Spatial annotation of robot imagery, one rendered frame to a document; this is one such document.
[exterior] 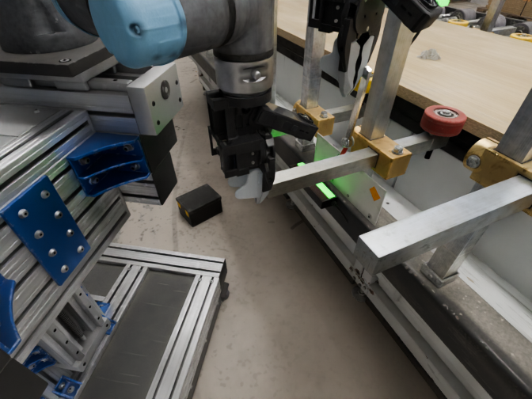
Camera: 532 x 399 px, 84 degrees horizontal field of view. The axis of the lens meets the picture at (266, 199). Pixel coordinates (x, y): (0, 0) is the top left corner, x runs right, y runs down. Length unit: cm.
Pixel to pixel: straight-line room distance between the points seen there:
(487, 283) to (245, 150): 61
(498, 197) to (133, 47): 40
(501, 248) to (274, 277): 91
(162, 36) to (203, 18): 5
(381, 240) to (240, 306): 109
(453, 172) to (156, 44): 69
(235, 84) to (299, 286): 113
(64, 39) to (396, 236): 58
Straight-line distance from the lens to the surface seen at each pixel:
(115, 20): 31
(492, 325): 65
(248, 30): 37
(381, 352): 134
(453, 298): 65
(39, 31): 64
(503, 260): 83
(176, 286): 119
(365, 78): 54
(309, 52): 80
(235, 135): 43
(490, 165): 50
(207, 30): 33
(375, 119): 63
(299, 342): 129
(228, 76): 39
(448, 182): 84
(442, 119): 71
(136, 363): 110
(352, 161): 59
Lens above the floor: 118
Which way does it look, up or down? 41 degrees down
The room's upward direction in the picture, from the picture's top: straight up
